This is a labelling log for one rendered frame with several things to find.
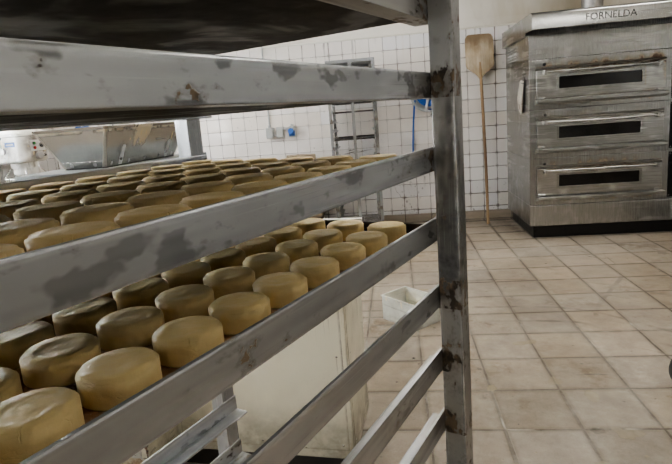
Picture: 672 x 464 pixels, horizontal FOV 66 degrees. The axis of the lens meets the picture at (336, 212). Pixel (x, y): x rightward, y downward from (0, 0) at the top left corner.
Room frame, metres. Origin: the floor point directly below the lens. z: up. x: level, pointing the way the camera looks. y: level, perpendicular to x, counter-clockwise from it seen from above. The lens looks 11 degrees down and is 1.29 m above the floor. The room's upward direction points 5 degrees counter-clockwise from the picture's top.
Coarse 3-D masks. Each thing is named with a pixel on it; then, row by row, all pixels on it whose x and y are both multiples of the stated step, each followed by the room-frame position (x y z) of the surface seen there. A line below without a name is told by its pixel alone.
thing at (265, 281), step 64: (256, 256) 0.54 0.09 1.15; (320, 256) 0.52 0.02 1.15; (64, 320) 0.40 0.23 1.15; (128, 320) 0.38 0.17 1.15; (192, 320) 0.37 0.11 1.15; (256, 320) 0.38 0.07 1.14; (0, 384) 0.29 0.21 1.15; (64, 384) 0.32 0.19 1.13; (128, 384) 0.28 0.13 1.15; (0, 448) 0.23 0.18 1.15
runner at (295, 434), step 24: (408, 312) 0.56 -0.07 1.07; (432, 312) 0.62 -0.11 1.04; (384, 336) 0.50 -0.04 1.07; (408, 336) 0.55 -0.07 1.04; (360, 360) 0.45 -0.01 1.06; (384, 360) 0.50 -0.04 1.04; (336, 384) 0.42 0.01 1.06; (360, 384) 0.45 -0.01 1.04; (312, 408) 0.38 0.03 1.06; (336, 408) 0.41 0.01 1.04; (288, 432) 0.35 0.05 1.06; (312, 432) 0.38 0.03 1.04; (264, 456) 0.33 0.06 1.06; (288, 456) 0.35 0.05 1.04
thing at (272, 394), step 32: (352, 320) 1.76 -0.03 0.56; (288, 352) 1.68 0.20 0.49; (320, 352) 1.66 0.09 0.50; (352, 352) 1.72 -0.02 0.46; (256, 384) 1.71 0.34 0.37; (288, 384) 1.69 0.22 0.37; (320, 384) 1.66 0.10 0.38; (192, 416) 1.77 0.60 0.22; (256, 416) 1.72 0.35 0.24; (288, 416) 1.69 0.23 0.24; (352, 416) 1.65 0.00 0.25; (256, 448) 1.72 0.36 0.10; (320, 448) 1.66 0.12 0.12; (352, 448) 1.64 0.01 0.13
